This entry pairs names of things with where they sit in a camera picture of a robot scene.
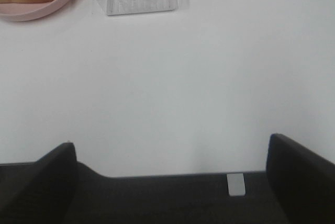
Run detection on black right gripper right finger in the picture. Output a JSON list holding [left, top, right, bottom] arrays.
[[266, 133, 334, 223]]

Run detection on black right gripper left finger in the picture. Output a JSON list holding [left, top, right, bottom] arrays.
[[1, 142, 77, 223]]

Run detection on pink round plate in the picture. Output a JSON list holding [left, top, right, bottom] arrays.
[[1, 0, 70, 21]]

